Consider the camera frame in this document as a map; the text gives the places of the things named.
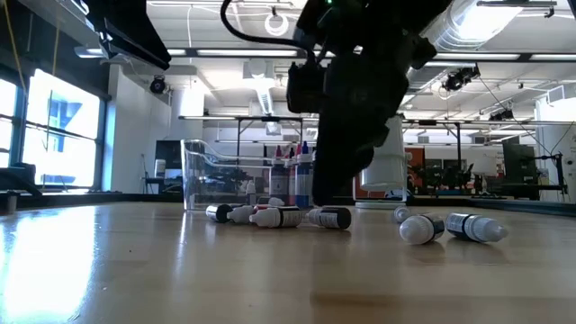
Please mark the black aluminium table frame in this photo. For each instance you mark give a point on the black aluminium table frame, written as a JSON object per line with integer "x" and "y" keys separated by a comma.
{"x": 90, "y": 198}

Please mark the large red food colouring bottle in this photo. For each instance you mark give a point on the large red food colouring bottle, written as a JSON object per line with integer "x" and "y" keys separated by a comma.
{"x": 298, "y": 149}

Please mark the black robot workstation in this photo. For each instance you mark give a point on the black robot workstation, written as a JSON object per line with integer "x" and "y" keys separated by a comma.
{"x": 522, "y": 171}

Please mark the black round ceiling speaker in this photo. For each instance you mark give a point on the black round ceiling speaker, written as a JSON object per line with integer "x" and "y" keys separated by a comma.
{"x": 157, "y": 84}

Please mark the small food colouring bottle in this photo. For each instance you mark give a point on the small food colouring bottle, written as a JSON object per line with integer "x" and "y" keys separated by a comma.
{"x": 418, "y": 229}
{"x": 275, "y": 202}
{"x": 260, "y": 207}
{"x": 220, "y": 213}
{"x": 477, "y": 227}
{"x": 270, "y": 218}
{"x": 330, "y": 218}
{"x": 240, "y": 214}
{"x": 401, "y": 214}
{"x": 250, "y": 186}

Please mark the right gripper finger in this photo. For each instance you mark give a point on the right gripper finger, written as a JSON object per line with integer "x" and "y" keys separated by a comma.
{"x": 337, "y": 171}

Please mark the silver ribbed air duct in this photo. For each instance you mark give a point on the silver ribbed air duct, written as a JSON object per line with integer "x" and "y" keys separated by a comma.
{"x": 468, "y": 22}

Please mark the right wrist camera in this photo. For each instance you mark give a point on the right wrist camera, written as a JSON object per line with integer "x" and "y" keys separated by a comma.
{"x": 305, "y": 87}

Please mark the black monitor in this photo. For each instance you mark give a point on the black monitor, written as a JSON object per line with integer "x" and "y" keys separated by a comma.
{"x": 168, "y": 155}

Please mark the white cylindrical canister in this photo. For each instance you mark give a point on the white cylindrical canister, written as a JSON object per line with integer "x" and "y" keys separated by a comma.
{"x": 387, "y": 173}

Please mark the black ceiling-hung camera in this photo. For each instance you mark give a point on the black ceiling-hung camera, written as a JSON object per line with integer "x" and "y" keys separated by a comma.
{"x": 459, "y": 78}

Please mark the clear plastic container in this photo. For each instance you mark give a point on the clear plastic container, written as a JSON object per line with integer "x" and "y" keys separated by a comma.
{"x": 198, "y": 180}

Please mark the large bright window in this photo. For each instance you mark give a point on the large bright window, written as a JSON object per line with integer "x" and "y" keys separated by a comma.
{"x": 6, "y": 121}
{"x": 63, "y": 130}

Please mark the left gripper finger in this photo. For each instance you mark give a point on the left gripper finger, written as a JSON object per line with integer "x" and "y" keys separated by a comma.
{"x": 144, "y": 53}

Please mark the orange wall panel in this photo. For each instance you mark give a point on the orange wall panel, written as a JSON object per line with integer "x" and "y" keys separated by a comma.
{"x": 417, "y": 166}

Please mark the large blue food colouring bottle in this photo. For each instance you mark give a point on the large blue food colouring bottle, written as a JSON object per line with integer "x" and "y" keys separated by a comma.
{"x": 305, "y": 182}

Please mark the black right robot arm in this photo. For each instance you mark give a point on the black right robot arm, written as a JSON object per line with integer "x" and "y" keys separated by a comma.
{"x": 369, "y": 22}

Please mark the large pink food colouring bottle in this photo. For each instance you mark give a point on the large pink food colouring bottle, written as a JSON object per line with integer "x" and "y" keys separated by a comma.
{"x": 279, "y": 182}

